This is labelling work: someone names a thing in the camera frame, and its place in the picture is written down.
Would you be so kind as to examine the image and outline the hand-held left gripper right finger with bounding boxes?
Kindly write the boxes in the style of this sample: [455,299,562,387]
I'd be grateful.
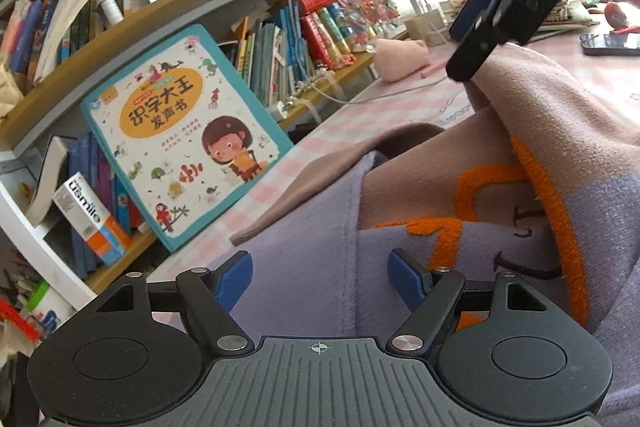
[389,249,561,355]

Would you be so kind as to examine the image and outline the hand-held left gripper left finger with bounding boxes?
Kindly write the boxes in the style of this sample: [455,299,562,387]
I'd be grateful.
[80,251,254,356]

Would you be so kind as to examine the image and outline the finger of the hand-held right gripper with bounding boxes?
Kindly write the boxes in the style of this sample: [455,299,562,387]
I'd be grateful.
[445,18,505,82]
[448,0,497,42]

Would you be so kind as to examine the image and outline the purple brown fleece garment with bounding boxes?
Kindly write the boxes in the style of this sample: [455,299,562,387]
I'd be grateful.
[230,42,640,427]

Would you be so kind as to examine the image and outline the pink plush toy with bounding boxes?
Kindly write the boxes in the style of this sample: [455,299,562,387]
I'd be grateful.
[372,38,437,82]

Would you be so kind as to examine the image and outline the colourful toy bundle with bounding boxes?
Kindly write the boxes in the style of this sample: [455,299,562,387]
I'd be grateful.
[340,0,402,54]

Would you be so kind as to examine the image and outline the black smartphone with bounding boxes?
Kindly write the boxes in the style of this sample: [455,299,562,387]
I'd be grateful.
[580,32,640,56]

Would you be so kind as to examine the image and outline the white orange toothpaste box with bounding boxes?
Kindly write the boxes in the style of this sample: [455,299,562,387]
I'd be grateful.
[52,172,132,267]

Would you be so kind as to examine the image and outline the pink checked tablecloth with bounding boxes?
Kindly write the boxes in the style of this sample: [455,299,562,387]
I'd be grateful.
[145,14,640,308]

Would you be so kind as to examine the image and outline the thick red books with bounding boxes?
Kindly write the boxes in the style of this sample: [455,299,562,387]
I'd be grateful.
[292,0,362,68]

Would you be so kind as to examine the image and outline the children's picture book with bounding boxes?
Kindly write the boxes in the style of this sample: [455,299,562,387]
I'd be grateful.
[81,24,295,253]

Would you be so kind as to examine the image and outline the stack of blue purple books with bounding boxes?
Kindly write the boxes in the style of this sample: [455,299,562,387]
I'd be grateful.
[65,132,147,274]

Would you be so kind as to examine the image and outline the row of books middle shelf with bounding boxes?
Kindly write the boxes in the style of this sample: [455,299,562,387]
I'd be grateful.
[225,0,451,108]

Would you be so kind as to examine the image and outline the thick white-paged book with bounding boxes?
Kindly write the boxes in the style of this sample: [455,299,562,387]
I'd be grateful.
[25,134,72,228]

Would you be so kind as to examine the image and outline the wooden bookshelf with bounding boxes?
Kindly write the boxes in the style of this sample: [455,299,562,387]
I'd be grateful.
[0,0,416,303]

